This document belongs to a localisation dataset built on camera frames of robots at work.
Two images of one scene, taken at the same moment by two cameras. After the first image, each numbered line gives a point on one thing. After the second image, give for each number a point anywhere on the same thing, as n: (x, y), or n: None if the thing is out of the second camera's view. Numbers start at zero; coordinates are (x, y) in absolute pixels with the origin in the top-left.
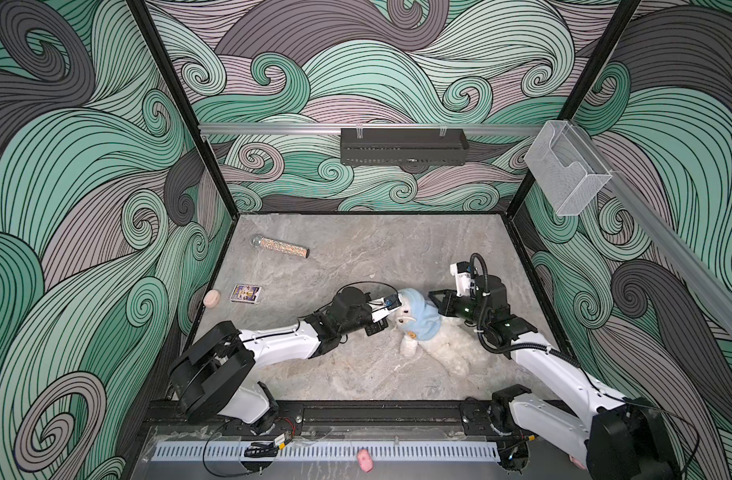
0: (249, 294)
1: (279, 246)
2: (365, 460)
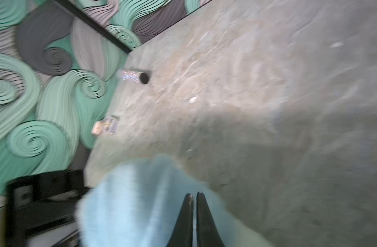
0: (106, 126)
1: (132, 75)
2: None
